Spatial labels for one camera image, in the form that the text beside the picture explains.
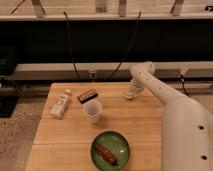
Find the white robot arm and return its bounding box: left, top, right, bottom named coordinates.
left=130, top=62, right=213, bottom=171

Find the translucent plastic cup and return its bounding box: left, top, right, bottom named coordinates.
left=83, top=100, right=102, bottom=123

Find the green ceramic plate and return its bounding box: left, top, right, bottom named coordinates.
left=90, top=131, right=130, bottom=171

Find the brown black rectangular block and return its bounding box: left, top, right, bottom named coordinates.
left=78, top=90, right=98, bottom=104

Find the brown sausage on plate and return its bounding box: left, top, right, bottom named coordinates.
left=95, top=144, right=117, bottom=165

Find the white plastic bottle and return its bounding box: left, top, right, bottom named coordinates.
left=50, top=89, right=71, bottom=119

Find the black box at left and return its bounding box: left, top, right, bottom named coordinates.
left=0, top=46, right=19, bottom=118

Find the black cable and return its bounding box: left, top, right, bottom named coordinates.
left=180, top=74, right=190, bottom=97
left=62, top=11, right=82, bottom=81
left=104, top=10, right=142, bottom=82

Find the wall power outlet middle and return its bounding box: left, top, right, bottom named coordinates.
left=88, top=69, right=97, bottom=82

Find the wall power outlet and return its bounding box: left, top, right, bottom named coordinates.
left=179, top=68, right=188, bottom=76
left=88, top=69, right=97, bottom=82

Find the black cable at right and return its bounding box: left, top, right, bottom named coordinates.
left=180, top=74, right=190, bottom=97

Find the wall power outlet right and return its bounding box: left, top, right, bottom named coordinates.
left=179, top=68, right=188, bottom=76

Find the left black cable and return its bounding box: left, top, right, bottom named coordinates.
left=62, top=11, right=82, bottom=81

